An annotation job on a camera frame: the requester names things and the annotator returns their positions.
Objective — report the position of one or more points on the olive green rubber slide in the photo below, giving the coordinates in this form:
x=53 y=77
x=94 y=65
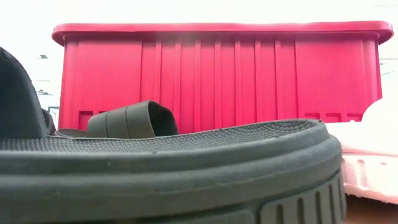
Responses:
x=130 y=121
x=174 y=174

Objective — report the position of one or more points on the white rubber slide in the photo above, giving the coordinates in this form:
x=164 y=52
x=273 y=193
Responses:
x=373 y=155

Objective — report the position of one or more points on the red plastic bin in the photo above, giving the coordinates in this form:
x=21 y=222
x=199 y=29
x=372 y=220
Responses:
x=217 y=77

